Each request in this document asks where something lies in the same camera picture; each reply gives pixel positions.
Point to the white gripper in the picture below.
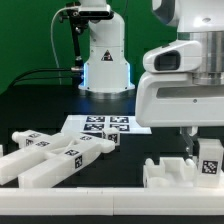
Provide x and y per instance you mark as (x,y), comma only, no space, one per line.
(167,95)

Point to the white chair seat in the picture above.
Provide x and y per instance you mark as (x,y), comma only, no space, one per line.
(172,172)

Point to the white chair back frame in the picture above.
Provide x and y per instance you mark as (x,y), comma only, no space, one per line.
(52,159)

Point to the white marker base sheet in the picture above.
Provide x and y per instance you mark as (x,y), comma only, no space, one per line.
(95,123)

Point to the white block left edge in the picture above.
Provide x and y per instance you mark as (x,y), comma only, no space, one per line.
(1,151)

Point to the black camera on stand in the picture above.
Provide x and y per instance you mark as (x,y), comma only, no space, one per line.
(86,10)

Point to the white L-shaped wall fence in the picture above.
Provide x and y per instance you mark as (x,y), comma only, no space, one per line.
(110,201)

